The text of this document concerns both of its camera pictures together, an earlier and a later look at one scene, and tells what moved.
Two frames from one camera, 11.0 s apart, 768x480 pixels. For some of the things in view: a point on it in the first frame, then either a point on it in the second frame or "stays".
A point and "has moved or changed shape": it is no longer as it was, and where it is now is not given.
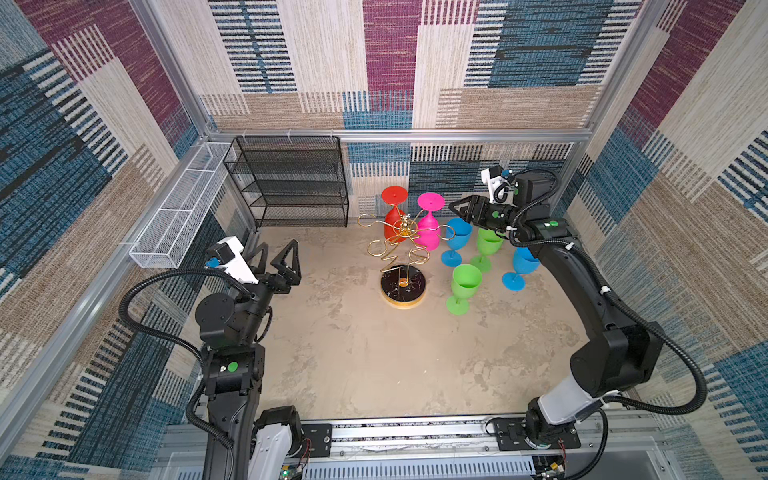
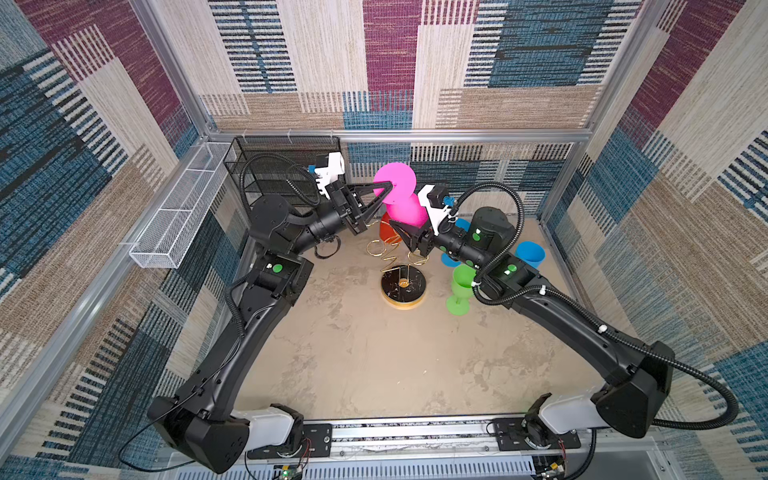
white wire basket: (171, 228) stays
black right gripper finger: (464, 209) to (409, 234)
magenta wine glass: (428, 238) has moved or changed shape
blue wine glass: (459, 232) stays
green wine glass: (465, 282) stays
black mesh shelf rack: (291, 181) stays
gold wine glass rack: (401, 283) stays
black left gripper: (281, 286) to (343, 201)
